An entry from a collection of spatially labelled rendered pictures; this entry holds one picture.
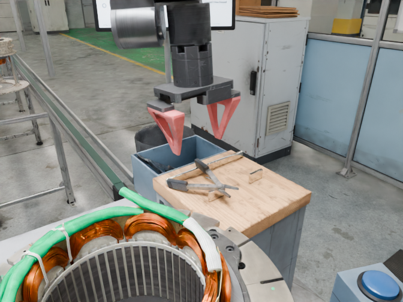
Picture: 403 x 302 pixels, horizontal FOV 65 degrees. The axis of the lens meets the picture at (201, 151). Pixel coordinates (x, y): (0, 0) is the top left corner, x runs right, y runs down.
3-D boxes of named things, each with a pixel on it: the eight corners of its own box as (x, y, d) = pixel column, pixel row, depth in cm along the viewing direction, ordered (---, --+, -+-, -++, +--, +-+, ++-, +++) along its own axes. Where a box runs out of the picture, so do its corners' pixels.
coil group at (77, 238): (66, 262, 34) (59, 231, 32) (119, 236, 37) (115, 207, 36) (73, 272, 33) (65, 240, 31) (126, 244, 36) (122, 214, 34)
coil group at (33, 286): (17, 290, 31) (5, 258, 29) (69, 265, 34) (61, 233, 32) (30, 321, 28) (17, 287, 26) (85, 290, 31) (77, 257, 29)
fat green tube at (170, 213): (119, 202, 37) (116, 188, 36) (147, 190, 39) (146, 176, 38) (201, 278, 27) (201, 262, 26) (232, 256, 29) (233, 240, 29)
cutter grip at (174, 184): (168, 188, 54) (165, 180, 53) (171, 185, 54) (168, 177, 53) (188, 192, 52) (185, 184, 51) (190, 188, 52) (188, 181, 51)
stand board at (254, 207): (153, 189, 58) (152, 178, 57) (230, 159, 68) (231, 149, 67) (225, 253, 43) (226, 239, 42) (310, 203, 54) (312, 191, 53)
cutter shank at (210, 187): (186, 189, 51) (186, 186, 51) (188, 186, 52) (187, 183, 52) (221, 190, 49) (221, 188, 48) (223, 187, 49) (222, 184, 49)
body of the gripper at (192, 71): (153, 99, 46) (146, 45, 43) (207, 85, 52) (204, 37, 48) (178, 108, 41) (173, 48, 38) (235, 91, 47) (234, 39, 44)
